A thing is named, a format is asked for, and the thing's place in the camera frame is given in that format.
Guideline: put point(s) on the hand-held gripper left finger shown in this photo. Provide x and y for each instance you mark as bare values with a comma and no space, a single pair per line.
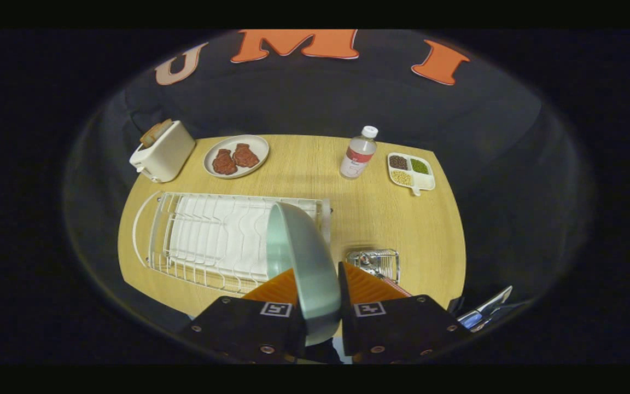
238,328

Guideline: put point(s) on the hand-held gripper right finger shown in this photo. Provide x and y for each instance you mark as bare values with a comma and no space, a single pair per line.
397,328

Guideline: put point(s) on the pale green plate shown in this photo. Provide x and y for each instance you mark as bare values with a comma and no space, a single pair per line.
309,268

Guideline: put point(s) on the cream plate with meat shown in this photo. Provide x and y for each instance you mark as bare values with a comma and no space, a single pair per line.
238,140

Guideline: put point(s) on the white divided tray with beans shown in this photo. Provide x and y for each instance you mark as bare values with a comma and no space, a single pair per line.
423,182

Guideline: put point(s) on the red brown meat piece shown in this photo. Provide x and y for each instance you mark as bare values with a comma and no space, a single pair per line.
245,156
224,162

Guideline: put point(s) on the clear bottle white cap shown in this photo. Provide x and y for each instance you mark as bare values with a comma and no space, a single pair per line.
357,156

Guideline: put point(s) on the cream white toaster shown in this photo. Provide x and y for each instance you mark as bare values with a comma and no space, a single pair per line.
167,156

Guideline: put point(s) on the toasted bread slice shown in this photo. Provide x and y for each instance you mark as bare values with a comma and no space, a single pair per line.
155,133

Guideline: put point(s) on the black backdrop cloth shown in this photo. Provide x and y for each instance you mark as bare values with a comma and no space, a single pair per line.
304,98

